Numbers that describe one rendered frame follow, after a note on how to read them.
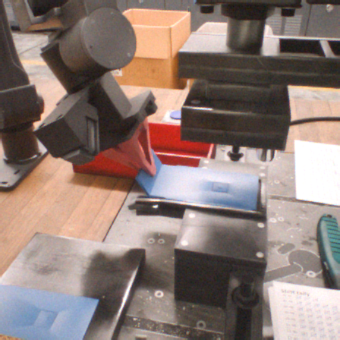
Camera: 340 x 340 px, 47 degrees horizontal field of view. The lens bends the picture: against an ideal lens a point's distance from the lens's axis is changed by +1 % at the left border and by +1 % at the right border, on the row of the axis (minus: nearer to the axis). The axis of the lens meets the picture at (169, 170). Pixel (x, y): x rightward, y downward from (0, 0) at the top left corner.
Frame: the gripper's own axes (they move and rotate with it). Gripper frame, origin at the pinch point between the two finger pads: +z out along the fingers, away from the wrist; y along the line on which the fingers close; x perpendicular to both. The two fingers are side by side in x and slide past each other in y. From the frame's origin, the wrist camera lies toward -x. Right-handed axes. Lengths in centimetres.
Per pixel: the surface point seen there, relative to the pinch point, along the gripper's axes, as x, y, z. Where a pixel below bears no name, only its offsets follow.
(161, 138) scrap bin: 22.9, -8.4, 6.3
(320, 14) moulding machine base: 434, 21, 117
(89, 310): -17.8, -5.4, 4.6
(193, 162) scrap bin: 11.6, 0.4, 7.6
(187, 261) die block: -12.1, 5.3, 6.0
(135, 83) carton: 210, -104, 40
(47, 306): -18.3, -9.5, 2.2
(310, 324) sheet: -16.0, 15.8, 13.7
